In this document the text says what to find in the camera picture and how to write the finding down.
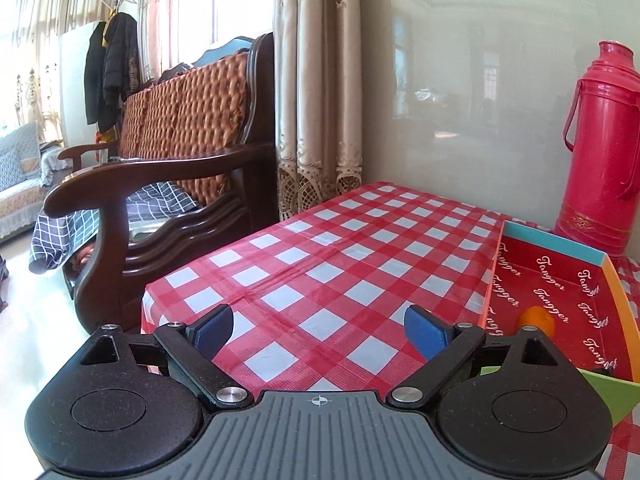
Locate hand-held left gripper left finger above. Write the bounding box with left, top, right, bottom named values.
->
left=75, top=304, right=248, bottom=409

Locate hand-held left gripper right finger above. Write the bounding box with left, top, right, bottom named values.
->
left=388, top=304, right=569, bottom=409

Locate orange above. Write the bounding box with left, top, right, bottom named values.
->
left=516, top=306, right=557, bottom=339

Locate red white checkered tablecloth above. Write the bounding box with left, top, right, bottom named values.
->
left=140, top=181, right=640, bottom=480

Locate red printed cardboard box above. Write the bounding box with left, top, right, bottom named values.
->
left=479, top=219, right=640, bottom=386

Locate dark wooden sofa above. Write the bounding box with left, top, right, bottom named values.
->
left=44, top=32, right=282, bottom=337

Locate blue plaid blanket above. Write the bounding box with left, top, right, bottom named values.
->
left=28, top=182, right=199, bottom=274

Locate orange woven seat cushion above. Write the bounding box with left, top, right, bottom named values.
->
left=120, top=52, right=252, bottom=207

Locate grey fabric sofa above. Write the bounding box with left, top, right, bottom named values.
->
left=0, top=121, right=68, bottom=242

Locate red thermos flask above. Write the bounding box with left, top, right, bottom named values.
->
left=552, top=40, right=640, bottom=257

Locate blue grey pillow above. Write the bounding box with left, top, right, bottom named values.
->
left=0, top=147, right=27, bottom=192

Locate beige embroidered curtain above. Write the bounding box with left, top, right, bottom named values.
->
left=272, top=0, right=364, bottom=222

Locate white board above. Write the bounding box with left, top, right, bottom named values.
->
left=58, top=20, right=109, bottom=167

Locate black coat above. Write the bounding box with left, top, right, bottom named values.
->
left=83, top=12, right=141, bottom=132

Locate pink sheer curtain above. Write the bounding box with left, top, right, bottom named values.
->
left=137, top=0, right=217, bottom=83

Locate sheer patterned curtain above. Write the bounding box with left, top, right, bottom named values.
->
left=10, top=0, right=125, bottom=131

